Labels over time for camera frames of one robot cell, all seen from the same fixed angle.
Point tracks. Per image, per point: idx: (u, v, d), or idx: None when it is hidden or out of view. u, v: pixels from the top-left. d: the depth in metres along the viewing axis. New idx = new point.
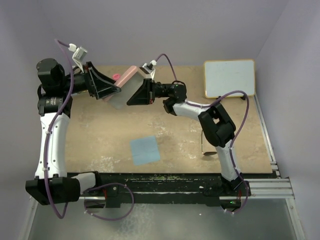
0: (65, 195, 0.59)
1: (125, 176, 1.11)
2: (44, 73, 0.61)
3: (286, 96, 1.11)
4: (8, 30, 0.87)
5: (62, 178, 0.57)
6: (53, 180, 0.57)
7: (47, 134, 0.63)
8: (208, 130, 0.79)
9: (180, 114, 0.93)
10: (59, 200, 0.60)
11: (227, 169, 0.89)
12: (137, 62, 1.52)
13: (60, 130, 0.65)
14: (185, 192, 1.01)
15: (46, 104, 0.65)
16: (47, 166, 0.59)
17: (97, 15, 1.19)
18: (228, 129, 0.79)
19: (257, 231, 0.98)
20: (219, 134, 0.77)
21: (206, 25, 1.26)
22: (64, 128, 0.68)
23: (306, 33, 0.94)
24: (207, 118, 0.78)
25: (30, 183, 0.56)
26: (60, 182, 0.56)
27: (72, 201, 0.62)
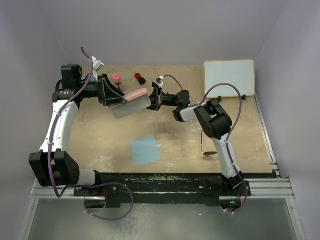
0: (65, 171, 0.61)
1: (125, 176, 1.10)
2: (67, 69, 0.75)
3: (286, 95, 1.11)
4: (9, 29, 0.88)
5: (64, 152, 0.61)
6: (55, 154, 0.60)
7: (57, 115, 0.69)
8: (202, 121, 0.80)
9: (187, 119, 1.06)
10: (59, 177, 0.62)
11: (225, 164, 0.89)
12: (137, 62, 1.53)
13: (69, 114, 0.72)
14: (185, 192, 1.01)
15: (61, 94, 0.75)
16: (52, 141, 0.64)
17: (98, 16, 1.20)
18: (224, 121, 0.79)
19: (257, 231, 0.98)
20: (212, 124, 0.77)
21: (206, 25, 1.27)
22: (72, 114, 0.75)
23: (305, 32, 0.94)
24: (201, 111, 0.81)
25: (33, 156, 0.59)
26: (62, 156, 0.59)
27: (70, 183, 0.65)
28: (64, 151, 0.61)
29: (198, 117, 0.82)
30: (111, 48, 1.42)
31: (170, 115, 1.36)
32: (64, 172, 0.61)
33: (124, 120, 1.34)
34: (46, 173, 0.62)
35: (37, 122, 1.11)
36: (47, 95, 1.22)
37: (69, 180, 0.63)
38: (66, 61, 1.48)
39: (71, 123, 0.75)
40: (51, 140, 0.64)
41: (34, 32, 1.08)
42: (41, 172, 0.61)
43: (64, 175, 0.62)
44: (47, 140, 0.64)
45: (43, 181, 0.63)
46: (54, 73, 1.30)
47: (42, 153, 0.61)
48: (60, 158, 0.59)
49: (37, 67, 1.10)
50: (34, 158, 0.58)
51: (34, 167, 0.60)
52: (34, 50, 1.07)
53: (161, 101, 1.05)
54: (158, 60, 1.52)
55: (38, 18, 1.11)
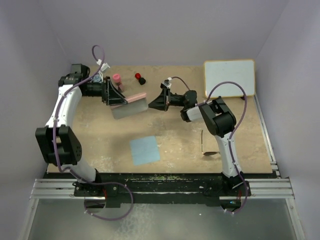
0: (69, 147, 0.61)
1: (125, 176, 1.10)
2: (77, 65, 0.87)
3: (286, 95, 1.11)
4: (10, 29, 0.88)
5: (69, 127, 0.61)
6: (60, 128, 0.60)
7: (62, 97, 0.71)
8: (207, 118, 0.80)
9: (194, 118, 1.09)
10: (63, 153, 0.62)
11: (225, 162, 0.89)
12: (137, 62, 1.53)
13: (73, 97, 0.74)
14: (185, 192, 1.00)
15: (66, 80, 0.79)
16: (58, 118, 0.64)
17: (98, 16, 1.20)
18: (228, 119, 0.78)
19: (257, 231, 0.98)
20: (216, 121, 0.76)
21: (206, 25, 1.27)
22: (76, 99, 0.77)
23: (306, 32, 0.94)
24: (206, 108, 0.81)
25: (39, 130, 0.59)
26: (67, 130, 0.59)
27: (73, 161, 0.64)
28: (68, 127, 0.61)
29: (203, 115, 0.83)
30: (111, 48, 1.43)
31: (170, 115, 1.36)
32: (68, 147, 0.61)
33: (124, 120, 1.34)
34: (51, 148, 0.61)
35: (38, 122, 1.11)
36: (47, 95, 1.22)
37: (72, 157, 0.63)
38: (66, 61, 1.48)
39: (74, 107, 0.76)
40: (55, 116, 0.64)
41: (34, 32, 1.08)
42: (46, 147, 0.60)
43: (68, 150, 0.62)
44: (52, 116, 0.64)
45: (47, 158, 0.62)
46: (54, 73, 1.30)
47: (48, 127, 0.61)
48: (65, 132, 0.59)
49: (37, 67, 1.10)
50: (40, 132, 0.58)
51: (39, 141, 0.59)
52: (34, 50, 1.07)
53: (169, 101, 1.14)
54: (158, 60, 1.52)
55: (38, 18, 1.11)
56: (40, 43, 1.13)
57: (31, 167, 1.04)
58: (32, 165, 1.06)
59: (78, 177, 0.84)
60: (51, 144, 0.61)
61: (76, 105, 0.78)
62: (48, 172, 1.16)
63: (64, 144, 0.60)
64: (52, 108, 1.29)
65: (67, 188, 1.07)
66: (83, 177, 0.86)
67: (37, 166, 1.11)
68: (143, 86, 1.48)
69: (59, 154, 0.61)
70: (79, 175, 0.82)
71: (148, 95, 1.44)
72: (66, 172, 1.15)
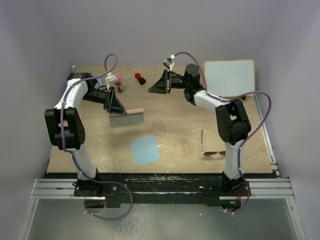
0: (75, 127, 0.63)
1: (125, 176, 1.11)
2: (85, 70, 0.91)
3: (286, 95, 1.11)
4: (11, 29, 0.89)
5: (75, 108, 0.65)
6: (67, 110, 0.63)
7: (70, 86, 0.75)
8: (222, 123, 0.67)
9: (198, 105, 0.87)
10: (68, 134, 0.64)
11: (230, 167, 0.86)
12: (137, 63, 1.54)
13: (80, 89, 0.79)
14: (185, 192, 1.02)
15: (75, 75, 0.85)
16: (65, 102, 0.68)
17: (98, 16, 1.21)
18: (243, 128, 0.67)
19: (257, 231, 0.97)
20: (231, 130, 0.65)
21: (206, 25, 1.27)
22: (82, 92, 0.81)
23: (306, 31, 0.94)
24: (224, 111, 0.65)
25: (49, 111, 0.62)
26: (74, 109, 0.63)
27: (77, 143, 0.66)
28: (75, 109, 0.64)
29: (218, 118, 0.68)
30: (111, 48, 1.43)
31: (170, 115, 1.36)
32: (74, 128, 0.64)
33: None
34: (57, 129, 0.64)
35: (38, 122, 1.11)
36: (47, 95, 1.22)
37: (77, 139, 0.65)
38: (66, 61, 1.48)
39: (79, 99, 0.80)
40: (63, 100, 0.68)
41: (34, 32, 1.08)
42: (53, 127, 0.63)
43: (74, 131, 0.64)
44: (60, 100, 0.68)
45: (53, 140, 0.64)
46: (54, 73, 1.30)
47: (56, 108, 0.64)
48: (72, 112, 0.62)
49: (37, 68, 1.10)
50: (49, 113, 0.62)
51: (48, 121, 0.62)
52: (34, 50, 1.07)
53: (170, 86, 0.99)
54: (158, 60, 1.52)
55: (38, 18, 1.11)
56: (40, 42, 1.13)
57: (31, 167, 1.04)
58: (32, 165, 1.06)
59: (80, 169, 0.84)
60: (57, 126, 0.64)
61: (80, 98, 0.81)
62: (48, 172, 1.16)
63: (69, 123, 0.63)
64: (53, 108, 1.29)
65: (67, 188, 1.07)
66: (83, 170, 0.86)
67: (37, 166, 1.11)
68: (143, 86, 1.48)
69: (65, 135, 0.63)
70: (80, 167, 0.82)
71: (148, 95, 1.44)
72: (66, 172, 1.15)
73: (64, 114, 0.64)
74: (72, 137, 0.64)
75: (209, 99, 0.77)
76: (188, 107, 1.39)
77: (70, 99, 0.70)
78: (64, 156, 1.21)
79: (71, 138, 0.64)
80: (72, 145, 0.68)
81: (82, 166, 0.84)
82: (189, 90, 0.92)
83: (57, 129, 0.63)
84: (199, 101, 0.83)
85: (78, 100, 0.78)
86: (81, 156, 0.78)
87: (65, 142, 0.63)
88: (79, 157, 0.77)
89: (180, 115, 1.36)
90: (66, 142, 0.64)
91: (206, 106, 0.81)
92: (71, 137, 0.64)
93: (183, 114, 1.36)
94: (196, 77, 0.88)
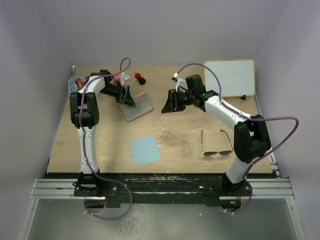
0: (92, 108, 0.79)
1: (125, 176, 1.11)
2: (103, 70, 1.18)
3: (286, 95, 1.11)
4: (11, 30, 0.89)
5: (94, 94, 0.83)
6: (87, 95, 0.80)
7: (91, 79, 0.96)
8: (241, 143, 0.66)
9: (209, 112, 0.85)
10: (86, 113, 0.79)
11: (235, 172, 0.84)
12: (137, 62, 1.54)
13: (98, 83, 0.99)
14: (185, 191, 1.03)
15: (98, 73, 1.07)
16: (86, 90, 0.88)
17: (98, 15, 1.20)
18: (262, 147, 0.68)
19: (257, 231, 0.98)
20: (251, 151, 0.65)
21: (205, 25, 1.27)
22: (99, 86, 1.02)
23: (306, 32, 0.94)
24: (244, 132, 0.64)
25: (73, 94, 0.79)
26: (93, 94, 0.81)
27: (89, 123, 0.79)
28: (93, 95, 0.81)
29: (237, 136, 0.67)
30: (111, 48, 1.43)
31: (170, 115, 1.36)
32: (91, 109, 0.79)
33: (124, 119, 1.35)
34: (78, 109, 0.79)
35: (38, 122, 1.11)
36: (47, 94, 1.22)
37: (92, 119, 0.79)
38: (66, 61, 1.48)
39: (97, 90, 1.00)
40: (85, 88, 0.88)
41: (34, 33, 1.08)
42: (75, 107, 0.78)
43: (90, 111, 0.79)
44: (83, 88, 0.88)
45: (72, 117, 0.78)
46: (54, 73, 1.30)
47: (79, 93, 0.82)
48: (91, 95, 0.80)
49: (37, 67, 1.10)
50: (73, 94, 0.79)
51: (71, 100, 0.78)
52: (34, 51, 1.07)
53: (176, 107, 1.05)
54: (158, 60, 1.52)
55: (38, 18, 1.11)
56: (40, 42, 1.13)
57: (30, 166, 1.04)
58: (32, 165, 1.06)
59: (84, 154, 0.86)
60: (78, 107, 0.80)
61: (99, 90, 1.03)
62: (48, 172, 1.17)
63: (88, 103, 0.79)
64: (53, 108, 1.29)
65: (67, 188, 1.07)
66: (88, 157, 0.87)
67: (37, 166, 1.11)
68: (143, 86, 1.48)
69: (83, 114, 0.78)
70: (86, 151, 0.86)
71: (148, 95, 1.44)
72: (66, 172, 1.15)
73: (84, 98, 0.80)
74: (87, 116, 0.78)
75: (225, 111, 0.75)
76: (188, 108, 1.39)
77: (90, 88, 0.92)
78: (64, 156, 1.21)
79: (87, 117, 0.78)
80: (86, 125, 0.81)
81: (88, 152, 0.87)
82: (196, 95, 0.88)
83: (78, 109, 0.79)
84: (211, 108, 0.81)
85: (96, 92, 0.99)
86: (90, 139, 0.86)
87: (81, 119, 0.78)
88: (88, 139, 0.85)
89: (180, 115, 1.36)
90: (82, 120, 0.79)
91: (220, 115, 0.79)
92: (86, 116, 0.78)
93: (182, 114, 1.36)
94: (196, 80, 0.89)
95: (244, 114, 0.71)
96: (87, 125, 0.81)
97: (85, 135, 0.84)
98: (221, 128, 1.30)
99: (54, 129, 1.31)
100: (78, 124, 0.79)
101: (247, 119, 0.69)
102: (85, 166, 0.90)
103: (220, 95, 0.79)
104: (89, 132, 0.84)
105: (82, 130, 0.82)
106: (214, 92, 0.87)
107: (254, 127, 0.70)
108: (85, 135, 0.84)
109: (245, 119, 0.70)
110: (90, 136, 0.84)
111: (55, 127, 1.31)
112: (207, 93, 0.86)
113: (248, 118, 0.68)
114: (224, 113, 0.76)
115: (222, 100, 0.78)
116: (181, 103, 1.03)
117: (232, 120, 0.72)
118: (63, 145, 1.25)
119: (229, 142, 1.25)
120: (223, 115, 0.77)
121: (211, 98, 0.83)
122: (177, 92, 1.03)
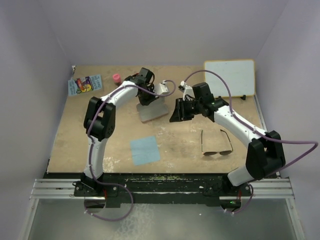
0: (106, 120, 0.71)
1: (125, 176, 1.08)
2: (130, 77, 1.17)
3: (286, 95, 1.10)
4: (11, 29, 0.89)
5: (114, 107, 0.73)
6: (107, 105, 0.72)
7: (123, 86, 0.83)
8: (255, 160, 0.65)
9: (218, 123, 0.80)
10: (98, 124, 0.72)
11: (236, 174, 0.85)
12: (137, 62, 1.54)
13: (130, 92, 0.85)
14: (185, 192, 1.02)
15: (132, 79, 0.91)
16: (110, 98, 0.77)
17: (98, 15, 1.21)
18: (277, 164, 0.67)
19: (257, 231, 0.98)
20: (265, 169, 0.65)
21: (205, 26, 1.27)
22: (131, 95, 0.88)
23: (306, 31, 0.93)
24: (259, 150, 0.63)
25: (93, 99, 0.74)
26: (113, 107, 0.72)
27: (100, 136, 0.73)
28: (113, 107, 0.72)
29: (250, 153, 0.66)
30: (111, 48, 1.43)
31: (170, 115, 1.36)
32: (104, 121, 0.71)
33: (124, 120, 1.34)
34: (92, 117, 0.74)
35: (37, 122, 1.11)
36: (47, 95, 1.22)
37: (102, 132, 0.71)
38: (66, 61, 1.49)
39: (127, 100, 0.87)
40: (109, 95, 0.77)
41: (34, 33, 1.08)
42: (91, 114, 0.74)
43: (103, 123, 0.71)
44: (107, 94, 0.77)
45: (86, 124, 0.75)
46: (54, 73, 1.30)
47: (100, 99, 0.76)
48: (110, 108, 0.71)
49: (37, 67, 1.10)
50: (92, 100, 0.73)
51: (89, 106, 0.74)
52: (34, 51, 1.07)
53: (184, 117, 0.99)
54: (158, 60, 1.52)
55: (37, 18, 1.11)
56: (40, 42, 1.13)
57: (30, 166, 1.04)
58: (32, 165, 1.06)
59: (89, 161, 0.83)
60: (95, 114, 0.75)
61: (130, 98, 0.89)
62: (48, 172, 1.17)
63: (103, 114, 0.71)
64: (53, 108, 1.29)
65: (67, 188, 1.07)
66: (92, 164, 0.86)
67: (37, 166, 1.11)
68: None
69: (94, 124, 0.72)
70: (92, 159, 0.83)
71: None
72: (66, 172, 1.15)
73: (103, 107, 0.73)
74: (99, 127, 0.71)
75: (237, 125, 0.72)
76: None
77: (116, 97, 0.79)
78: (64, 156, 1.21)
79: (99, 128, 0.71)
80: (96, 136, 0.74)
81: (93, 158, 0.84)
82: (204, 104, 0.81)
83: (92, 116, 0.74)
84: (221, 120, 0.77)
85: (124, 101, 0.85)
86: (98, 149, 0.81)
87: (91, 130, 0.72)
88: (96, 149, 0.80)
89: None
90: (92, 130, 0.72)
91: (231, 127, 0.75)
92: (97, 127, 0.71)
93: None
94: (204, 89, 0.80)
95: (259, 130, 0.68)
96: (97, 137, 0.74)
97: (93, 144, 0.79)
98: (221, 128, 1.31)
99: (54, 129, 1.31)
100: (87, 133, 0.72)
101: (262, 136, 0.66)
102: (88, 169, 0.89)
103: (231, 105, 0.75)
104: (97, 144, 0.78)
105: (91, 140, 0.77)
106: (224, 101, 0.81)
107: (267, 142, 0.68)
108: (93, 145, 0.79)
109: (260, 136, 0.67)
110: (98, 147, 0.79)
111: (55, 127, 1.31)
112: (216, 102, 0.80)
113: (262, 136, 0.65)
114: (237, 127, 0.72)
115: (234, 112, 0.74)
116: (188, 112, 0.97)
117: (245, 136, 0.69)
118: (63, 145, 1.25)
119: (228, 142, 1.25)
120: (236, 130, 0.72)
121: (221, 108, 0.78)
122: (184, 101, 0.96)
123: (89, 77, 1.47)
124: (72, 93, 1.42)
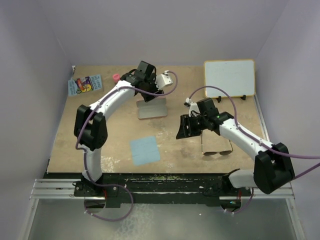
0: (94, 132, 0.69)
1: (125, 176, 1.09)
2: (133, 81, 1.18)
3: (286, 95, 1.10)
4: (12, 30, 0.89)
5: (104, 117, 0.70)
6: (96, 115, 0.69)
7: (116, 89, 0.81)
8: (262, 173, 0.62)
9: (224, 136, 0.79)
10: (88, 134, 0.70)
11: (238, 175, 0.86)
12: (136, 62, 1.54)
13: (125, 94, 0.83)
14: (185, 192, 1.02)
15: (129, 77, 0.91)
16: (100, 105, 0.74)
17: (98, 15, 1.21)
18: (287, 177, 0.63)
19: (257, 231, 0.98)
20: (274, 182, 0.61)
21: (205, 26, 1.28)
22: (126, 97, 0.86)
23: (306, 31, 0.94)
24: (266, 162, 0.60)
25: (81, 107, 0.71)
26: (102, 117, 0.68)
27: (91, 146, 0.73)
28: (102, 117, 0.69)
29: (257, 166, 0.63)
30: (111, 48, 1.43)
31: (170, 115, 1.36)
32: (93, 132, 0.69)
33: (124, 120, 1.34)
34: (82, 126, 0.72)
35: (37, 122, 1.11)
36: (47, 95, 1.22)
37: (92, 142, 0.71)
38: (66, 61, 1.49)
39: (121, 102, 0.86)
40: (99, 103, 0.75)
41: (34, 33, 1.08)
42: (80, 123, 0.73)
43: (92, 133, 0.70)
44: (98, 101, 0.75)
45: (76, 132, 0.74)
46: (54, 73, 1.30)
47: (89, 107, 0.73)
48: (99, 118, 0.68)
49: (37, 67, 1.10)
50: (80, 109, 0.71)
51: (78, 115, 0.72)
52: (34, 51, 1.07)
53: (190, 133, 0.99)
54: (158, 60, 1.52)
55: (38, 18, 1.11)
56: (40, 42, 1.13)
57: (30, 166, 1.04)
58: (32, 165, 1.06)
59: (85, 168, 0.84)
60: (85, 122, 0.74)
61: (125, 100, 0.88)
62: (48, 172, 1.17)
63: (92, 125, 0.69)
64: (53, 108, 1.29)
65: (67, 188, 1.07)
66: (89, 170, 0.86)
67: (37, 166, 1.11)
68: None
69: (84, 135, 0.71)
70: (87, 165, 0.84)
71: None
72: (66, 172, 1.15)
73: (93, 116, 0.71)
74: (88, 138, 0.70)
75: (243, 138, 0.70)
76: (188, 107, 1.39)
77: (107, 103, 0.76)
78: (64, 156, 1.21)
79: (89, 139, 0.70)
80: (88, 145, 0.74)
81: (88, 165, 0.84)
82: (209, 118, 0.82)
83: (82, 125, 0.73)
84: (227, 133, 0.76)
85: (119, 104, 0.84)
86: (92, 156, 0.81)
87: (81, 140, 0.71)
88: (89, 157, 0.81)
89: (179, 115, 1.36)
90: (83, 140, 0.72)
91: (236, 140, 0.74)
92: (87, 138, 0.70)
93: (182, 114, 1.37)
94: (208, 103, 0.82)
95: (265, 142, 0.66)
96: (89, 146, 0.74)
97: (86, 153, 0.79)
98: None
99: (54, 129, 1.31)
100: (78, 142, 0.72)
101: (268, 149, 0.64)
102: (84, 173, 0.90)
103: (236, 118, 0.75)
104: (90, 152, 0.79)
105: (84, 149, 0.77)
106: (229, 114, 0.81)
107: (275, 155, 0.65)
108: (86, 153, 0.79)
109: (266, 148, 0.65)
110: (91, 155, 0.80)
111: (55, 127, 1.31)
112: (221, 115, 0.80)
113: (269, 148, 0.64)
114: (243, 139, 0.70)
115: (239, 125, 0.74)
116: (195, 128, 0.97)
117: (251, 148, 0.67)
118: (63, 145, 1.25)
119: (228, 142, 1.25)
120: (241, 143, 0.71)
121: (226, 121, 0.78)
122: (189, 118, 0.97)
123: (89, 77, 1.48)
124: (72, 93, 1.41)
